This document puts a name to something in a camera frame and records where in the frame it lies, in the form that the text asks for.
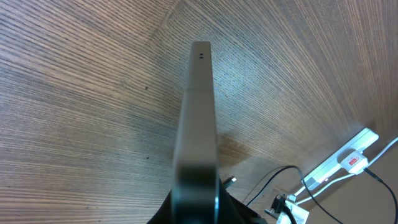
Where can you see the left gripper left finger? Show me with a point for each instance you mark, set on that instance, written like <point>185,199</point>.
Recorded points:
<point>164,215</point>

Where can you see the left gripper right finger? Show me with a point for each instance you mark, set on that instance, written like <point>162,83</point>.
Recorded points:
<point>232,211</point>

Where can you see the Galaxy smartphone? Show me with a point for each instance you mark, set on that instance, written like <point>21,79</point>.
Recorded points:
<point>196,181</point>

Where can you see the white USB charger plug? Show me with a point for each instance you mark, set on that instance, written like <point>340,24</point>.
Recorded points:
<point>353,161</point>

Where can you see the white power strip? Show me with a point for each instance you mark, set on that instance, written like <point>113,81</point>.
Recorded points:
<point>331,165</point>

